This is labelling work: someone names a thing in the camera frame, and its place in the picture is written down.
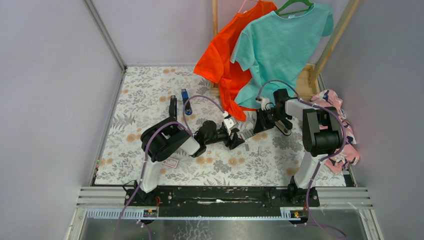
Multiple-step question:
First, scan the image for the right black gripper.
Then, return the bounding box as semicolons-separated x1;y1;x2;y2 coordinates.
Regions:
253;107;289;134

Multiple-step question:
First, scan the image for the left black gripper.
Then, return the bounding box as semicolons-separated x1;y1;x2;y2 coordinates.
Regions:
204;126;244;149

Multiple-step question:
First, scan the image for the blue stapler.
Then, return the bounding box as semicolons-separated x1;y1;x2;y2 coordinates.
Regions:
181;88;193;116

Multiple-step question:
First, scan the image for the small black stapler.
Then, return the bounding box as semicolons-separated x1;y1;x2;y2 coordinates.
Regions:
168;95;178;120

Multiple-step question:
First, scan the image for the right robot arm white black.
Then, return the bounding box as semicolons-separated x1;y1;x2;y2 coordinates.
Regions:
253;89;345;206

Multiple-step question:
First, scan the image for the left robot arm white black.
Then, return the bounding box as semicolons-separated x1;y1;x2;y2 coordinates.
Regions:
135;116;245;206

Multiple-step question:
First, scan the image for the wooden clothes rack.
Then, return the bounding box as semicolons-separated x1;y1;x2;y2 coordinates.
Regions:
214;0;359;91

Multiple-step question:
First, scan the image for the red staple box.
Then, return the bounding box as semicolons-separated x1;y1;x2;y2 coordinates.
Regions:
162;157;179;169

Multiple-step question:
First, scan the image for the teal t-shirt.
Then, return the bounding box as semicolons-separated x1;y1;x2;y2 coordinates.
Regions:
230;3;334;109

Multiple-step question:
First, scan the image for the orange t-shirt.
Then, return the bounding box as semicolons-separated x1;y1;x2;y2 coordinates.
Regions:
193;0;277;122

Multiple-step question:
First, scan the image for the pink patterned cloth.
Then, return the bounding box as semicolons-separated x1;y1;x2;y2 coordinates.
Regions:
310;89;360;174

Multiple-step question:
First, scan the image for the floral table mat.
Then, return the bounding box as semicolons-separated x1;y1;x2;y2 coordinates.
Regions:
93;65;347;187

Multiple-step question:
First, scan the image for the pink clothes hanger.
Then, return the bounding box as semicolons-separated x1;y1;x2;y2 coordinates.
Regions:
237;0;259;14

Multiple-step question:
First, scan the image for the green clothes hanger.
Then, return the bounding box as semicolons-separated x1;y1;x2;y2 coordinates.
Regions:
275;0;314;16

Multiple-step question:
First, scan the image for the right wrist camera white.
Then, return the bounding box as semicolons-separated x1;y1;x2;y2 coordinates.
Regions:
255;96;272;111

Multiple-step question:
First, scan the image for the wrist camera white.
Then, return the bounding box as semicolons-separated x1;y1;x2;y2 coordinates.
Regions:
255;96;272;111
222;111;239;135

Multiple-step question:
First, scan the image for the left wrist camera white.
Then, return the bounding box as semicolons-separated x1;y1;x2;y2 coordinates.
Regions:
222;111;239;135

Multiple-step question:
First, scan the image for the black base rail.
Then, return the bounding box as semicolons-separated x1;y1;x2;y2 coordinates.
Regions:
124;185;320;217

